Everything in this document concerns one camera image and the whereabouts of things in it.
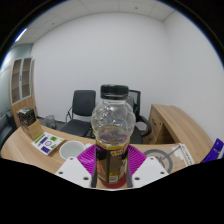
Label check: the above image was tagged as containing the black padded office chair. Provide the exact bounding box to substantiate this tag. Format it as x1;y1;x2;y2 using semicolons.
60;89;98;138

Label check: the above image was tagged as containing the brown cardboard box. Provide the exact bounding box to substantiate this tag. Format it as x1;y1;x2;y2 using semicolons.
22;119;44;141

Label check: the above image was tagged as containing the white and grey mug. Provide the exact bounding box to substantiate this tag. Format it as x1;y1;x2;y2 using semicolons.
58;140;94;161

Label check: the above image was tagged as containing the black mesh-back office chair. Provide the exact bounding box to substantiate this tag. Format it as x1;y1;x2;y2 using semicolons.
128;89;153;144

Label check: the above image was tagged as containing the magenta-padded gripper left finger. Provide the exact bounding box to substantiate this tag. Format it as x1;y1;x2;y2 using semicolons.
54;143;98;188

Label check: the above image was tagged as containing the black sofa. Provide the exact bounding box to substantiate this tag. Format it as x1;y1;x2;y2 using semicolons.
0;109;16;148

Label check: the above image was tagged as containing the white printed sticker sheet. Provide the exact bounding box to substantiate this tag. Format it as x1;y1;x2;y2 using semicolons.
31;131;66;156

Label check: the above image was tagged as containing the wooden glass-door cabinet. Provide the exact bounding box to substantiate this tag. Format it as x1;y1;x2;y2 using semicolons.
8;57;38;128

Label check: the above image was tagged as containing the purple packet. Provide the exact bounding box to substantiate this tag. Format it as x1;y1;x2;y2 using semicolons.
201;138;224;164

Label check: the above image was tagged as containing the wooden side desk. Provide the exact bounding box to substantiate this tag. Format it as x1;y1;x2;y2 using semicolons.
143;103;214;164

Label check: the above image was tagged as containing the clear black-capped drink bottle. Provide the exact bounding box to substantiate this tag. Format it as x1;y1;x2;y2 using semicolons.
90;84;137;185

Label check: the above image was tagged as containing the grey waste bin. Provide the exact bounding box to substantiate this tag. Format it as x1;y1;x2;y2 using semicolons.
44;114;58;130

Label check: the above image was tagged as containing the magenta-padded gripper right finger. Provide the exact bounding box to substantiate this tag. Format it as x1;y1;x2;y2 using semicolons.
126;143;169;188

